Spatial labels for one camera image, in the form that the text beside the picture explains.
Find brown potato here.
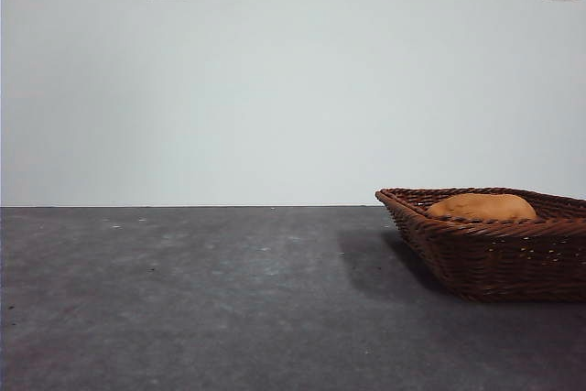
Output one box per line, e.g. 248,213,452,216
426,192,537,222

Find brown wicker basket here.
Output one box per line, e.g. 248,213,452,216
374,187,586,304

